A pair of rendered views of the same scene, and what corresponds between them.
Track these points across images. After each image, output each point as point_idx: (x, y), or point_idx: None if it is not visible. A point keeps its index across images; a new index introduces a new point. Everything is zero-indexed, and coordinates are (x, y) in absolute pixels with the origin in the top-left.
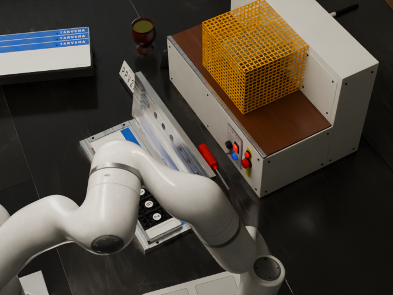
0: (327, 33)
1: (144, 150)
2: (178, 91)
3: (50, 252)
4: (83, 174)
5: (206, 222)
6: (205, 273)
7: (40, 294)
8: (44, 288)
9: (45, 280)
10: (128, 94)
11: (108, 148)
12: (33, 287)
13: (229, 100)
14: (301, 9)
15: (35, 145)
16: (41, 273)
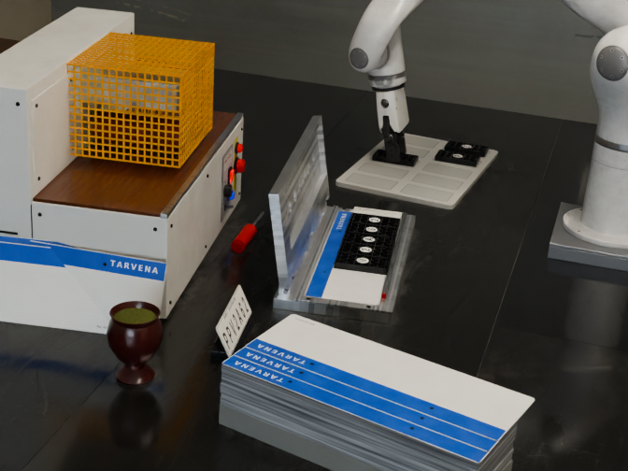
0: (73, 27)
1: None
2: (174, 308)
3: (524, 267)
4: (417, 299)
5: None
6: (367, 195)
7: (563, 232)
8: (554, 233)
9: (547, 254)
10: (248, 338)
11: None
12: (568, 238)
13: (201, 148)
14: (53, 42)
15: (457, 353)
16: (550, 241)
